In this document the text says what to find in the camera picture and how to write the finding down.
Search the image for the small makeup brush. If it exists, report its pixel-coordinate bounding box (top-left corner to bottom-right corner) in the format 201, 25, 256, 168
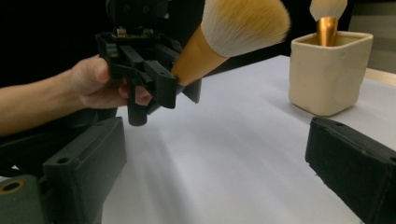
309, 0, 348, 48

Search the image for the large makeup brush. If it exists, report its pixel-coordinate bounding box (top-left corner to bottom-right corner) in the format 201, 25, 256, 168
170, 0, 291, 88

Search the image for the white table sheet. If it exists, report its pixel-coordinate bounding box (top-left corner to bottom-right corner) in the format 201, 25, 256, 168
101, 54, 396, 224

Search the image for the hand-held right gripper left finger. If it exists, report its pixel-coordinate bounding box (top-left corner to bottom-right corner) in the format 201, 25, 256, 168
42, 116, 128, 224

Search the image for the wooden table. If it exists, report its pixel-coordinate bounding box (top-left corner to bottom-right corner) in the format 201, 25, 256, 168
363, 67, 396, 88

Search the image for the beige square cup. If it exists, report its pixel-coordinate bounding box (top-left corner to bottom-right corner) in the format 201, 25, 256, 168
287, 30, 375, 118

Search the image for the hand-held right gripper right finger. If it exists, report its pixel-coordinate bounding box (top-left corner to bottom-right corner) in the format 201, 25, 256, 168
304, 116, 396, 224

